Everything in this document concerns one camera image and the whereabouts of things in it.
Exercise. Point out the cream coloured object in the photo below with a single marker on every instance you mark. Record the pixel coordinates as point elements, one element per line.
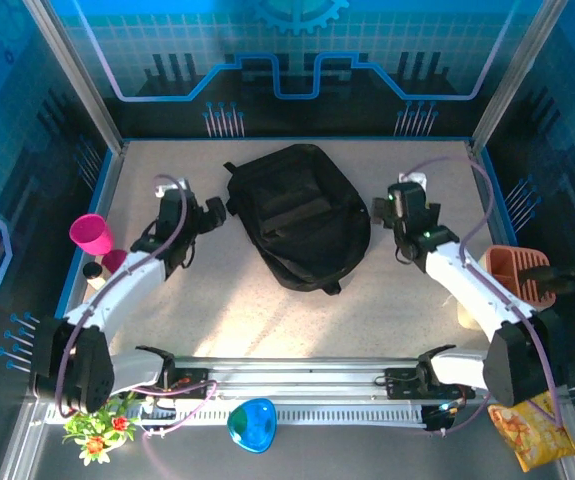
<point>467,317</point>

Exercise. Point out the black fabric backpack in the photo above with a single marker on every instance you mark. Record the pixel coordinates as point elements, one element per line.
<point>297,220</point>

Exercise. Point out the cream bottle with black cap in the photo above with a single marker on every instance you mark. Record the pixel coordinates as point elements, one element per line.
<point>93,272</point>

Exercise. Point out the aluminium mounting rail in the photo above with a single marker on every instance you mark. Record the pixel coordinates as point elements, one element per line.
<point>297,372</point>

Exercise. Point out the yellow snack bag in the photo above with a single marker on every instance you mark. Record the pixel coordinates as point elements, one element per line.
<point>532,440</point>

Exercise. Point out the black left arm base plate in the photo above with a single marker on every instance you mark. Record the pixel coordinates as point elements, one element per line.
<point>192,382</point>

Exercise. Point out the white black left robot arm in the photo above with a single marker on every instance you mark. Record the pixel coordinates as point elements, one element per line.
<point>127,285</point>

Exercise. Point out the blue green triangular dish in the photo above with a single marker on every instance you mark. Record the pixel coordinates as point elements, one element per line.
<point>252,425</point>

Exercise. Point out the artificial plant with red flowers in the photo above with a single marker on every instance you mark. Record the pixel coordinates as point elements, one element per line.
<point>99,430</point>

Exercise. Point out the small magenta plastic cup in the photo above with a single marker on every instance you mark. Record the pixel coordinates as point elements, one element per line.
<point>114,260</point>

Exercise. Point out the orange plastic rack organizer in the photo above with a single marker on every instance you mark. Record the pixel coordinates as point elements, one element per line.
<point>522,265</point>

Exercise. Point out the black electronics board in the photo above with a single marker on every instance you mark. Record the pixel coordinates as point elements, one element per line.
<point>439,417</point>

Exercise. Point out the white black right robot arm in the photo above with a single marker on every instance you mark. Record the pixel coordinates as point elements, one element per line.
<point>467,285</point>

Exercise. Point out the aluminium frame post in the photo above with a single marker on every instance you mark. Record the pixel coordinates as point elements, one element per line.
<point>78,75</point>
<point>517,75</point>

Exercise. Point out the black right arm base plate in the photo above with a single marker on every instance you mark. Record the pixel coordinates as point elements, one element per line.
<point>402,382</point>

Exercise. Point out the tall magenta plastic cup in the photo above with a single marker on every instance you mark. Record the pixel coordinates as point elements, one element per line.
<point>91,235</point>

